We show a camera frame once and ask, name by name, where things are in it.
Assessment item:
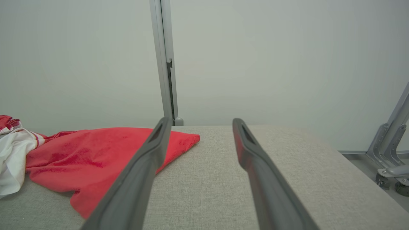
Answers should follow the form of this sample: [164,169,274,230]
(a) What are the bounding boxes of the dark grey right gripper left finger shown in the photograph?
[80,117,173,230]

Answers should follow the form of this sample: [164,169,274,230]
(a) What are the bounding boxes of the grey metal bracket stand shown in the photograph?
[367,82,409,179]

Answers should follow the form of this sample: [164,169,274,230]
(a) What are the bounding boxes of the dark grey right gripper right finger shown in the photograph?
[232,118,320,230]

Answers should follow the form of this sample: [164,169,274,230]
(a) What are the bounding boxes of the grey metal partition post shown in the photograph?
[150,0,184,126]

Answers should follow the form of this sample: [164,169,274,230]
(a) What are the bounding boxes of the black caster wheel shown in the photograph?
[395,180,409,197]
[375,172,390,191]

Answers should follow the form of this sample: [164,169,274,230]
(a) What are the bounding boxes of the red jersey with white sleeves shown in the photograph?
[0,127,200,219]

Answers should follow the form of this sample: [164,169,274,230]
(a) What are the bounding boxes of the red Bulls 23 shorts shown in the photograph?
[0,115,21,132]

